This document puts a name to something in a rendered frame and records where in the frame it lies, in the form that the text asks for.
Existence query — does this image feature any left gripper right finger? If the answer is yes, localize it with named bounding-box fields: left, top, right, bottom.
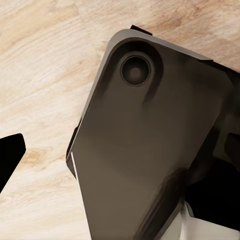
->
left=224, top=133, right=240, bottom=173

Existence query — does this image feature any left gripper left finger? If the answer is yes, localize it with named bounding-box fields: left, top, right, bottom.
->
left=0, top=133, right=26, bottom=193

